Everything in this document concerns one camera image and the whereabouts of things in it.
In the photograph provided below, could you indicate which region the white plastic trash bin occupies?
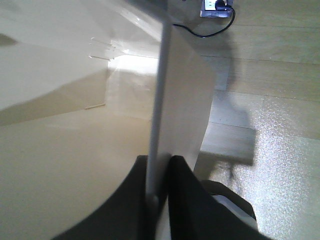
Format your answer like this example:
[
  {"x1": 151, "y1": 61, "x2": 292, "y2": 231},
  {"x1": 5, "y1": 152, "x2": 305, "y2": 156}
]
[{"x1": 0, "y1": 0, "x2": 215, "y2": 240}]

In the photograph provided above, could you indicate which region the white floor power strip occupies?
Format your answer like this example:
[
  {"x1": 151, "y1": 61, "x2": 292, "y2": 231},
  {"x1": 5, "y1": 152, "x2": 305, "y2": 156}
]
[{"x1": 200, "y1": 0, "x2": 234, "y2": 18}]

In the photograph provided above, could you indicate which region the black floor cable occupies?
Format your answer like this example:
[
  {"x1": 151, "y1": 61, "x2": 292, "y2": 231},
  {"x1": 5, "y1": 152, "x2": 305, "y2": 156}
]
[{"x1": 172, "y1": 6, "x2": 236, "y2": 39}]

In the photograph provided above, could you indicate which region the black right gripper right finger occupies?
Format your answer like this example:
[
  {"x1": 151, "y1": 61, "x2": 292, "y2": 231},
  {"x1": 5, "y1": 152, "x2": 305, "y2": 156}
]
[{"x1": 168, "y1": 155, "x2": 268, "y2": 240}]

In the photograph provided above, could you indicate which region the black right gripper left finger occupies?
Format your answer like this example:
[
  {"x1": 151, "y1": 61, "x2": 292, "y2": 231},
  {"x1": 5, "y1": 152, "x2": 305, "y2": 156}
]
[{"x1": 51, "y1": 154, "x2": 151, "y2": 240}]

